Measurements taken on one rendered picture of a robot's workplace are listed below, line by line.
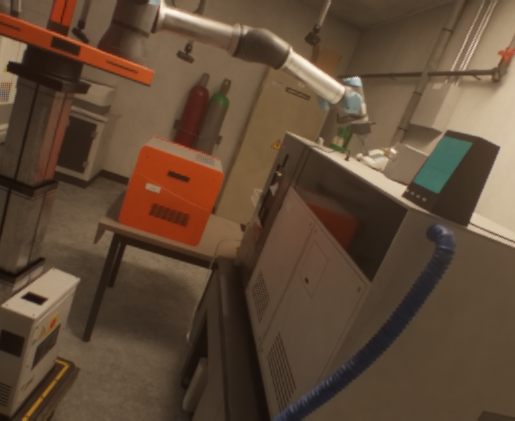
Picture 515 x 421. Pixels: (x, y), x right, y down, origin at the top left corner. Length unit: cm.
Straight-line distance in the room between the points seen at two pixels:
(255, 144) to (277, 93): 63
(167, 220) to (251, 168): 281
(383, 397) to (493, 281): 34
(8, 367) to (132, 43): 106
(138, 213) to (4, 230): 85
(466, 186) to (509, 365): 44
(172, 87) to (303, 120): 159
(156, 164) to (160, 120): 309
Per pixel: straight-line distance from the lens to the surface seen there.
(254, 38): 148
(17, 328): 144
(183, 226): 212
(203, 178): 205
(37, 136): 132
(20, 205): 137
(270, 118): 476
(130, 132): 518
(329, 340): 91
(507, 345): 106
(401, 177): 144
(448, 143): 90
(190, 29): 152
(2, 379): 157
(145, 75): 135
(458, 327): 96
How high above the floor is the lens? 151
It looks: 14 degrees down
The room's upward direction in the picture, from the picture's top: 22 degrees clockwise
